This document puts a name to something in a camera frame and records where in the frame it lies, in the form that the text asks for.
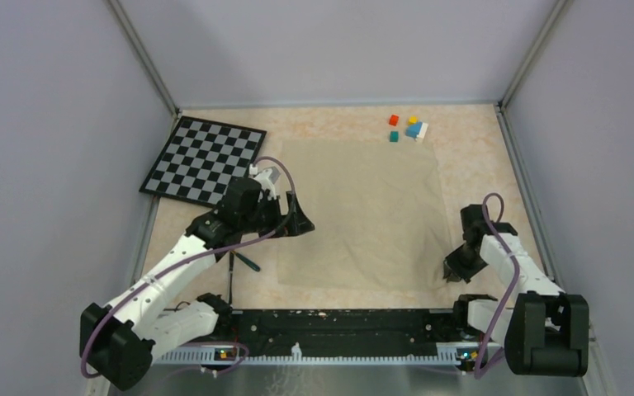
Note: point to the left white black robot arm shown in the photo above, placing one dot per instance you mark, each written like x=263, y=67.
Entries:
x=120, y=340

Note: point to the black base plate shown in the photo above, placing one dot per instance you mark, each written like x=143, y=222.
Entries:
x=343, y=332

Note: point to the black grey checkerboard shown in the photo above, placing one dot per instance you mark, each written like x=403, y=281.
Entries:
x=200, y=158

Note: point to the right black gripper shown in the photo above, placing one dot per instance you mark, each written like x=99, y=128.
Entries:
x=452, y=261

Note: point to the aluminium frame rail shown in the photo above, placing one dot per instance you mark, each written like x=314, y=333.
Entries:
x=460, y=355

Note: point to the blue block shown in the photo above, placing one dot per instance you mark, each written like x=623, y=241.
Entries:
x=412, y=130

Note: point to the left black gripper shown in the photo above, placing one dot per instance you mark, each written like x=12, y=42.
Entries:
x=297, y=224

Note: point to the white block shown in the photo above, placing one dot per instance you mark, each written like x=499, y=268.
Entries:
x=423, y=129

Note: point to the beige cloth napkin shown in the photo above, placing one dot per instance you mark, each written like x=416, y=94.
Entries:
x=380, y=218

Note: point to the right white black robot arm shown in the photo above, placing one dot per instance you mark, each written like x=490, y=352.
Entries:
x=546, y=332

